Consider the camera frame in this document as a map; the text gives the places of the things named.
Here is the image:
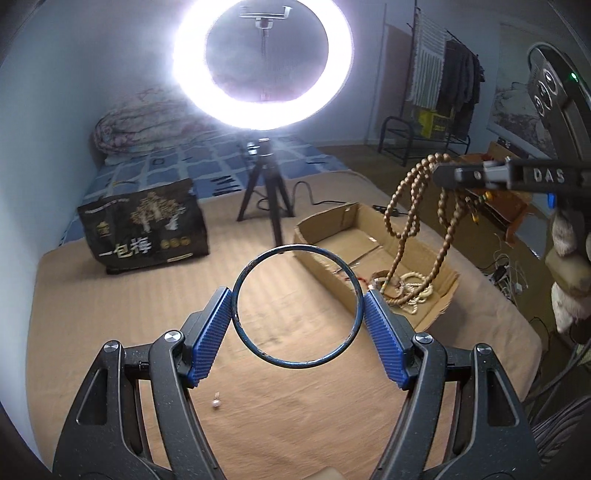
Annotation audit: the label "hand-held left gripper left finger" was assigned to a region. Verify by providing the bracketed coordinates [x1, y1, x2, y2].
[53, 286, 232, 480]

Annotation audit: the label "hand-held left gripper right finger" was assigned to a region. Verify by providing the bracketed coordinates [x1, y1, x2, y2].
[363, 290, 542, 480]

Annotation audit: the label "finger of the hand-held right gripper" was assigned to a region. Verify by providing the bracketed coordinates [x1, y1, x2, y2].
[431, 159, 509, 191]

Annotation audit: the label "black bangle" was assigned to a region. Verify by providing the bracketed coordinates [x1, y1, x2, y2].
[231, 246, 364, 370]

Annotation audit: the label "brown wooden bead necklace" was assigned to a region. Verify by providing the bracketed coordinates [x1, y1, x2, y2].
[383, 154, 490, 308]

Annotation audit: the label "red cord jade pendant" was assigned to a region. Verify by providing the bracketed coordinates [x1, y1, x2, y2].
[330, 270, 372, 289]

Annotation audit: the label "pearl necklace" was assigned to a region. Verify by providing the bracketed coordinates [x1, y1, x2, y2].
[392, 271, 435, 315]

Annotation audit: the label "cardboard box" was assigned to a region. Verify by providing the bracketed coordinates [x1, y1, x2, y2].
[294, 203, 460, 333]

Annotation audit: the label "yellow box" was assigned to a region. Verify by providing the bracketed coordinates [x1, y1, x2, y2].
[416, 108, 446, 138]

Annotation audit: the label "dark hanging clothes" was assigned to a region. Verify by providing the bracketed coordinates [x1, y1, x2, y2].
[436, 41, 485, 121]

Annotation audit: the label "white knitted cloth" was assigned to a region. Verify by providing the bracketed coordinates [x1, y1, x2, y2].
[411, 11, 448, 109]

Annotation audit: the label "black snack bag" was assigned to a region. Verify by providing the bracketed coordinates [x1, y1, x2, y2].
[77, 179, 210, 274]

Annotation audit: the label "black clothes rack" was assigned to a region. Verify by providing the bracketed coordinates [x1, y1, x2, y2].
[399, 7, 485, 153]

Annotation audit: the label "black tripod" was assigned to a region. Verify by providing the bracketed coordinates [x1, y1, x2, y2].
[236, 137, 296, 247]

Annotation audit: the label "blue patterned bed sheet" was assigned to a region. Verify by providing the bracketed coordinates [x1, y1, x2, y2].
[58, 134, 370, 250]

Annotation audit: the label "striped dark cloth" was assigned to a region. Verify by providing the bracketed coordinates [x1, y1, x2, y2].
[526, 394, 591, 462]

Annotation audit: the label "folded floral quilt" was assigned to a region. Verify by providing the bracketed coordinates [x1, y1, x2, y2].
[91, 88, 222, 155]

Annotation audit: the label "phone holder clamp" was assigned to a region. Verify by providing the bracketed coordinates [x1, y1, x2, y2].
[239, 4, 293, 34]

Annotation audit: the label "wall poster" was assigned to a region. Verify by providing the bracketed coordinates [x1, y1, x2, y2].
[487, 23, 561, 160]

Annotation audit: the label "white cable bundle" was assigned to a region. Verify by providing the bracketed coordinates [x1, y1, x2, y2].
[480, 231, 532, 296]

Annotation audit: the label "black power cable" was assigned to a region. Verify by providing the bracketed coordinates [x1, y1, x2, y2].
[284, 181, 384, 213]

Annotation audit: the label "white ring light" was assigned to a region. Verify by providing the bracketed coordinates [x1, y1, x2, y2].
[172, 0, 355, 130]

